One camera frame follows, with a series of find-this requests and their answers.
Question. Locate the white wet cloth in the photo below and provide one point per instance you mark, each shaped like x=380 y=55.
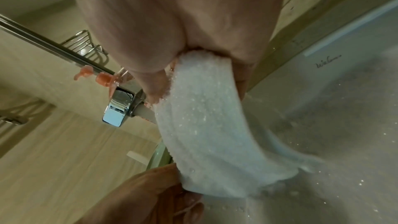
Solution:
x=214 y=124

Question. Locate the chrome rail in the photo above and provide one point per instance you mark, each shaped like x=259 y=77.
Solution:
x=46 y=42

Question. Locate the orange pump bottle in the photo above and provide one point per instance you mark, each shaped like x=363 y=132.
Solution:
x=107 y=81

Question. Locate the person's right hand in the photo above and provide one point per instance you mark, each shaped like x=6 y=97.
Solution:
x=161 y=14

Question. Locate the chrome door bracket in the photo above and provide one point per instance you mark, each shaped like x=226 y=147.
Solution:
x=119 y=108

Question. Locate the chrome wall fixture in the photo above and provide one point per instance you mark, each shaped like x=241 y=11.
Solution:
x=14 y=119

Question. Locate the person's left hand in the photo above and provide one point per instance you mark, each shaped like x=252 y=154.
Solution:
x=146 y=196

